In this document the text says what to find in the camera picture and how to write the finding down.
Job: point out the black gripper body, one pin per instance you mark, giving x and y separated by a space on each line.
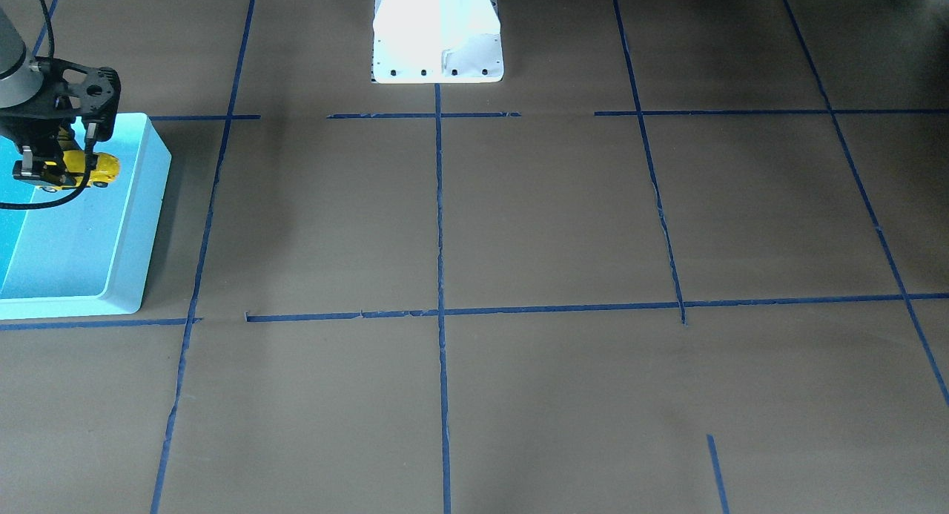
28 133

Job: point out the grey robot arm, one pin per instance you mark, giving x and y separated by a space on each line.
20 81

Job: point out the yellow beetle toy car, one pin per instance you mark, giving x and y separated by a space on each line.
105 170

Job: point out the light blue plastic bin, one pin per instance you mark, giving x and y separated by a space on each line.
89 256

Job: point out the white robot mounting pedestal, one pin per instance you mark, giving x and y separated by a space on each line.
426 42

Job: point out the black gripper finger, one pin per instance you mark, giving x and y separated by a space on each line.
44 169

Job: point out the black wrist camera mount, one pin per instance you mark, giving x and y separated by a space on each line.
68 89

